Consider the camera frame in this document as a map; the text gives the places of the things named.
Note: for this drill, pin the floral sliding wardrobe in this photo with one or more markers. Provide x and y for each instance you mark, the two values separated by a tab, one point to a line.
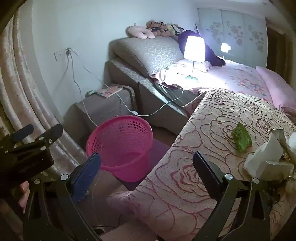
233	30

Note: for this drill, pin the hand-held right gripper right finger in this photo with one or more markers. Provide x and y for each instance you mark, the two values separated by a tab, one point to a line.
208	177

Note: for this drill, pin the white tissue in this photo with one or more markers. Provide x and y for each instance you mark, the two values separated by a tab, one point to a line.
263	157

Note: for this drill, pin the person's left hand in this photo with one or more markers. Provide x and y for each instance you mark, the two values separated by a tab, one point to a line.
23	194

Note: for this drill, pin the brown plush bear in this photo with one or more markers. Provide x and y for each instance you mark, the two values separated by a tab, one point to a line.
156	27

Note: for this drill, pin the pink plastic basket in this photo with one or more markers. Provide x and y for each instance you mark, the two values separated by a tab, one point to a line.
129	143

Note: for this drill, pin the grey patterned headboard cushion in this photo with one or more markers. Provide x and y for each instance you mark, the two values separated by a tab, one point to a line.
148	54

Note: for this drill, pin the pink floral pillow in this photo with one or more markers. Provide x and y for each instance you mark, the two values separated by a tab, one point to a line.
175	71

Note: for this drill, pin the purple floor mat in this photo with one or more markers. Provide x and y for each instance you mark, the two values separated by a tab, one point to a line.
159	148

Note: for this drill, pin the white table lamp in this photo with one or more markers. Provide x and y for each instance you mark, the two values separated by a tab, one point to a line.
194	47

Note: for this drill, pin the dark clothing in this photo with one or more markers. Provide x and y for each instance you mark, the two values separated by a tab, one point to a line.
212	56

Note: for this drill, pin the pink neck pillow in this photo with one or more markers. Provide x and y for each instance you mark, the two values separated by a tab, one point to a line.
138	32

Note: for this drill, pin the green snack packet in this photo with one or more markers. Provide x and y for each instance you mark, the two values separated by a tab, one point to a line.
240	138

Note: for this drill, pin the colourful plush toy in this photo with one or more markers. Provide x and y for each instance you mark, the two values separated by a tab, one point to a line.
174	29

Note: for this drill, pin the pink book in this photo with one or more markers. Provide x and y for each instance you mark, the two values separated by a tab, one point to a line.
109	91

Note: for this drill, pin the grey mattress cover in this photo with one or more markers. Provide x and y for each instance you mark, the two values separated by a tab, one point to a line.
173	95

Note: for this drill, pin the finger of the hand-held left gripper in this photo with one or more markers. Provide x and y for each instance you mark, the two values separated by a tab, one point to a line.
52	135
23	133

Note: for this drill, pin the pink quilt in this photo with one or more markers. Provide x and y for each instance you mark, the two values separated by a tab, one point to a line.
277	88

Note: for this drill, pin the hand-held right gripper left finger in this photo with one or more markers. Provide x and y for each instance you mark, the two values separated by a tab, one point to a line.
86	178

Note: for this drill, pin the dark wrapper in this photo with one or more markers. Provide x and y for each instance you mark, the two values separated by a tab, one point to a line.
282	185

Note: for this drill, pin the dark wooden door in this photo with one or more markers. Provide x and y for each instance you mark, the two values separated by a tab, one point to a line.
275	46

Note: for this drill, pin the beige patterned curtain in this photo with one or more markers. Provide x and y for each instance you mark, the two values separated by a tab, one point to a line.
23	92

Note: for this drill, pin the rose pattern blanket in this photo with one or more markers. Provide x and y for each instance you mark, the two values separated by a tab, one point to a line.
196	143

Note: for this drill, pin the pink floral bed sheet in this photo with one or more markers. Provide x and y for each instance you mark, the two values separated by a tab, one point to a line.
238	76

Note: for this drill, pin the white wall socket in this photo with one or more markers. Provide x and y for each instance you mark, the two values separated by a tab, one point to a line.
62	54

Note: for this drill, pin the small green round object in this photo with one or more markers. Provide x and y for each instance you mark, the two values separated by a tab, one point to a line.
89	93

